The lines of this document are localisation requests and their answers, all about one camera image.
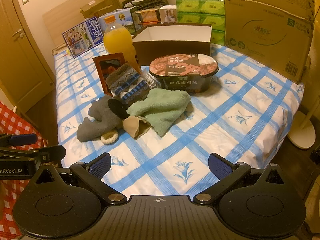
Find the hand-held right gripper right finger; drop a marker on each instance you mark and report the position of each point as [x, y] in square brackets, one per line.
[220, 166]

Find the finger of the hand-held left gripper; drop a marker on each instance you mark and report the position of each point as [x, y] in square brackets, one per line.
[23, 139]
[50, 152]

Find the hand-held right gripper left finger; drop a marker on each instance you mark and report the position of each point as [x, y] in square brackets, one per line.
[101, 165]

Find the grey fluffy sock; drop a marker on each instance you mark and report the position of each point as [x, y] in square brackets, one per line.
[97, 130]

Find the beige sock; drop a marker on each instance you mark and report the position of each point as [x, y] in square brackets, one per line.
[135, 127]

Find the green fluffy towel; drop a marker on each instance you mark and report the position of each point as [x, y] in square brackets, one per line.
[160, 107]

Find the patterned knit sock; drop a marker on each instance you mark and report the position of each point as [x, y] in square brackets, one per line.
[125, 85]

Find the red checked cloth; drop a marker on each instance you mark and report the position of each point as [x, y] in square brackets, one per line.
[15, 125]

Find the cream scrunchie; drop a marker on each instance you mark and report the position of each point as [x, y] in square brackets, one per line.
[110, 139]

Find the black cloth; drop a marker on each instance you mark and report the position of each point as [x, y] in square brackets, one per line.
[116, 106]

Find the blue checked bedsheet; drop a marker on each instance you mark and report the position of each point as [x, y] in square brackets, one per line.
[225, 100]

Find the white fan stand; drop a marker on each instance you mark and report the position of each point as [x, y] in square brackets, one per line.
[302, 135]

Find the small yellow object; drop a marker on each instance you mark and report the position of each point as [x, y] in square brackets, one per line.
[68, 52]

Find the instant rice bowl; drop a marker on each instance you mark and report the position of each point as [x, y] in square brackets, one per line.
[185, 72]

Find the red snack packet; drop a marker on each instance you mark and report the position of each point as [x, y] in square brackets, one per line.
[110, 62]

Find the dark blue milk carton box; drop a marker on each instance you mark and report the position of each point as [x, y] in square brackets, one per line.
[82, 36]

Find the wooden headboard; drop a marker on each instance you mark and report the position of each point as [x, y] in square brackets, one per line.
[57, 22]

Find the orange juice bottle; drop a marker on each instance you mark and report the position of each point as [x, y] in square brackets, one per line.
[117, 40]

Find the large cardboard box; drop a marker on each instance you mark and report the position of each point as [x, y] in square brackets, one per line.
[267, 30]

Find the light blue milk carton box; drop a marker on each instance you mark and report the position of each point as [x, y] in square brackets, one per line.
[122, 20]

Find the small brown cardboard box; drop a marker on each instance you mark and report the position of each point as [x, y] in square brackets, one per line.
[100, 3]

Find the stack of green tissue packs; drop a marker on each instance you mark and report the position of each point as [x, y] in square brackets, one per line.
[200, 10]

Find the orange snack box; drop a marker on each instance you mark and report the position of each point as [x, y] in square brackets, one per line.
[150, 15]

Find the white product box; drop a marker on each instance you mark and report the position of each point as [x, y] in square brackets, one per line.
[170, 15]

